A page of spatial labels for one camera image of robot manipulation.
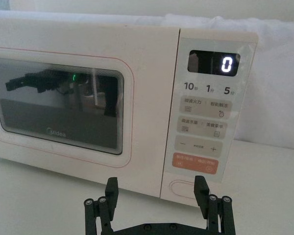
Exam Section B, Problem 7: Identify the oven control panel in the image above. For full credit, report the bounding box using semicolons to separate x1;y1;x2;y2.
160;29;259;209

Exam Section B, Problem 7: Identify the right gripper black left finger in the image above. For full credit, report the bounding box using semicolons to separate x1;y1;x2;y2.
83;176;120;235

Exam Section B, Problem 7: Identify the cream microwave oven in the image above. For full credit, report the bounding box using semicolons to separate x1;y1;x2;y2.
0;11;259;209

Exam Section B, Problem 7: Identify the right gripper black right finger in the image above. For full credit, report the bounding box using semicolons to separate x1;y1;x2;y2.
194;175;236;235

